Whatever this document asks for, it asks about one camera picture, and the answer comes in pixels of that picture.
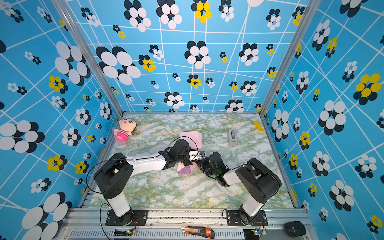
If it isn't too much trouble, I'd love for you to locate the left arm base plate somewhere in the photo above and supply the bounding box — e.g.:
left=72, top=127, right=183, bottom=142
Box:
left=105, top=209, right=149, bottom=227

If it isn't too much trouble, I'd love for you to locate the yellow tape piece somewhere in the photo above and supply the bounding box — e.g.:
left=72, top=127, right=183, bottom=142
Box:
left=253, top=121, right=264, bottom=132

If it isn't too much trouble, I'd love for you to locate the red black utility knife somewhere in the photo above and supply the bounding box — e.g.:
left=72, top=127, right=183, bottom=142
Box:
left=181, top=226, right=216, bottom=239

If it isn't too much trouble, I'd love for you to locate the pink plush doll toy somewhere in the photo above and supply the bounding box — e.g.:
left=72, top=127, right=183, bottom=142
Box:
left=114, top=119, right=137, bottom=142

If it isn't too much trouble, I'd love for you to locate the purple wrapping paper sheet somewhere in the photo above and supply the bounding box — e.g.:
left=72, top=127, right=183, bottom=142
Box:
left=177, top=131, right=203, bottom=175

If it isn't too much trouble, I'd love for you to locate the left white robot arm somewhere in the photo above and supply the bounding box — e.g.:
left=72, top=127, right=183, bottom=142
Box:
left=94, top=139, right=206, bottom=219

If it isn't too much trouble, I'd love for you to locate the black computer mouse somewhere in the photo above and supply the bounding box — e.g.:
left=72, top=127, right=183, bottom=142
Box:
left=284, top=221, right=307, bottom=238

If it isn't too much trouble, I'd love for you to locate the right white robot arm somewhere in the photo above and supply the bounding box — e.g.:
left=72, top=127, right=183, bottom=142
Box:
left=196, top=152, right=282, bottom=225

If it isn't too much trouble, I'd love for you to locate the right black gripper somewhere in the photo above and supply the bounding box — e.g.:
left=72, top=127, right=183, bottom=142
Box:
left=196, top=157, right=219, bottom=178

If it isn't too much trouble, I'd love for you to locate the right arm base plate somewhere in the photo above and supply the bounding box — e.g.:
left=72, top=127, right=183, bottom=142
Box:
left=222, top=209, right=269, bottom=227

